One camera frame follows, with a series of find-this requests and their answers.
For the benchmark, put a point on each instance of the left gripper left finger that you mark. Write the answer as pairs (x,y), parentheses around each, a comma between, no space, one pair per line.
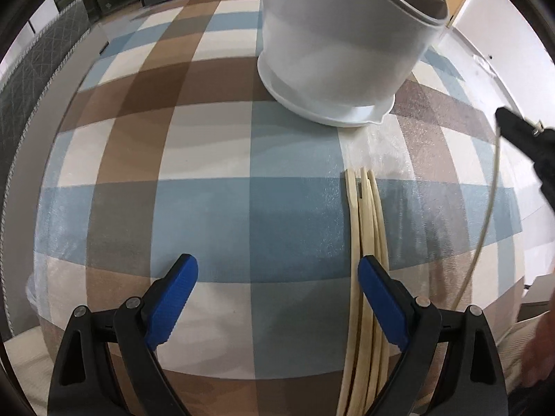
(84,380)

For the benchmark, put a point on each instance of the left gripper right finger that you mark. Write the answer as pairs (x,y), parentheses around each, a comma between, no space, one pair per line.
(471,380)

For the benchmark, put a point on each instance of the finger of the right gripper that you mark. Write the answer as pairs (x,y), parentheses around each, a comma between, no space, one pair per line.
(533,140)

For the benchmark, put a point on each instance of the person right hand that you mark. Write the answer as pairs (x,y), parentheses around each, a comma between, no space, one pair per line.
(538,355)

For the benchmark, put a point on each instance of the cream chopstick leftmost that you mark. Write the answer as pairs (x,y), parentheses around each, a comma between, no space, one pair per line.
(354,305)

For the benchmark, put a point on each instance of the grey white utensil holder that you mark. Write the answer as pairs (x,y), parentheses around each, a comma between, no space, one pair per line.
(340,62)

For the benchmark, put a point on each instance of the plaid checkered tablecloth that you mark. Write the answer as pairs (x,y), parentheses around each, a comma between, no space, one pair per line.
(172,145)

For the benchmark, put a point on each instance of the grey padded bench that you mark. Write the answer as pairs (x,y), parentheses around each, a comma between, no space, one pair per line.
(32,104)

